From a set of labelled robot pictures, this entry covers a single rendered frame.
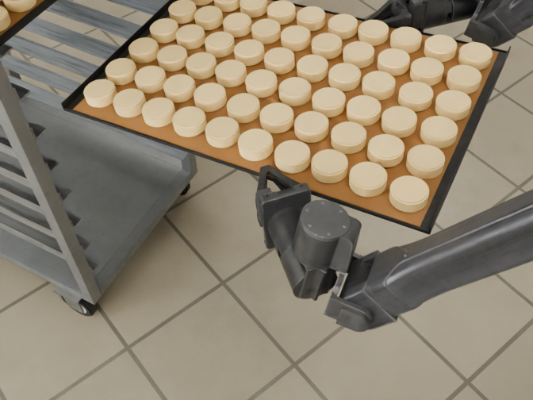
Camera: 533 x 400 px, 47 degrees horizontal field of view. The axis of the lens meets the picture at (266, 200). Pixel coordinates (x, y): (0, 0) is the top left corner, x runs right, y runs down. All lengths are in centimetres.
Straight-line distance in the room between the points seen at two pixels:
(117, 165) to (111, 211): 16
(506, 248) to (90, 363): 122
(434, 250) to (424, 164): 21
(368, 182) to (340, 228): 15
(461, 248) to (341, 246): 13
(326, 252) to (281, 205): 12
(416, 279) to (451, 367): 98
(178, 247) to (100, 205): 25
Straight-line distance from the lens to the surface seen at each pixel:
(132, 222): 166
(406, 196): 81
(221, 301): 168
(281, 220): 78
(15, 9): 112
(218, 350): 161
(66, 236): 135
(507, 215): 63
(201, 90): 98
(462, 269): 66
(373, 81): 97
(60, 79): 182
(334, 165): 84
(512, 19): 114
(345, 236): 68
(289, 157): 86
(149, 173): 176
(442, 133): 90
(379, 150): 87
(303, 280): 74
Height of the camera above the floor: 147
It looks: 52 degrees down
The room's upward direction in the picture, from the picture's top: straight up
